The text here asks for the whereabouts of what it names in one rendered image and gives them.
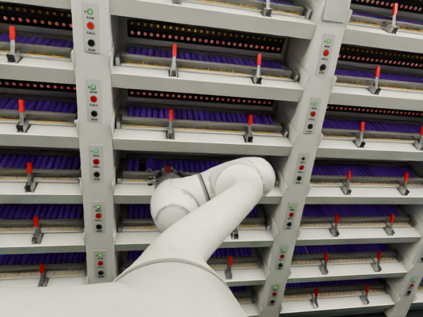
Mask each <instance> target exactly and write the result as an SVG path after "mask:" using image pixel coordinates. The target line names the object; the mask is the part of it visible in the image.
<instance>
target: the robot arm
mask: <svg viewBox="0 0 423 317"><path fill-rule="evenodd" d="M170 166H171V169H170V173H167V164H164V167H162V169H161V171H160V170H156V171H155V172H154V173H153V174H152V176H150V177H148V186H152V185H155V189H154V192H153V195H152V198H151V201H150V212H151V215H152V219H153V220H154V223H155V225H156V227H157V229H158V230H159V231H160V232H161V233H162V234H161V235H159V236H158V237H157V238H156V239H155V240H154V241H153V242H152V243H151V244H150V245H149V246H148V247H147V249H146V250H145V251H144V252H143V254H141V256H140V257H139V258H138V259H137V260H136V261H135V262H134V263H133V264H132V265H131V266H129V268H128V269H126V270H125V271H124V272H122V273H121V274H120V275H119V276H118V277H117V278H116V279H115V280H114V281H113V282H106V283H99V284H86V285H79V286H55V287H7V288H0V317H248V315H247V314H246V313H245V311H244V310H243V309H242V308H241V306H240V304H239V303H238V302H237V300H236V298H235V297H234V295H233V294H232V291H231V290H230V288H229V287H228V285H227V284H226V283H225V281H224V280H223V279H222V278H221V277H220V276H219V275H218V274H217V273H216V272H215V271H214V270H213V269H212V268H211V267H210V266H209V265H208V264H207V263H206V262H207V260H208V259H209V258H210V257H211V255H212V254H213V253H214V251H215V250H216V249H217V248H218V247H219V246H220V245H221V244H222V243H223V241H224V240H225V239H226V238H227V237H228V236H229V235H230V234H231V232H233V231H234V230H235V228H236V227H237V226H238V225H239V224H240V222H241V221H242V220H243V219H244V218H245V217H246V216H247V215H248V214H249V213H250V212H251V210H252V209H253V207H254V206H255V205H256V204H257V203H258V202H259V201H260V199H262V198H264V197H265V196H266V195H268V194H269V193H270V192H271V190H272V189H273V187H274V183H275V180H276V178H275V173H274V170H273V168H272V166H271V165H270V163H269V162H267V161H265V160H264V159H263V158H259V157H244V158H239V159H236V160H231V161H229V162H225V163H223V164H220V165H218V166H215V167H212V168H210V169H208V170H206V171H204V172H202V173H199V174H196V175H192V176H189V177H188V176H187V175H186V174H185V173H184V172H183V171H182V170H179V172H177V170H176V169H173V167H172V164H170ZM159 177H160V178H159Z"/></svg>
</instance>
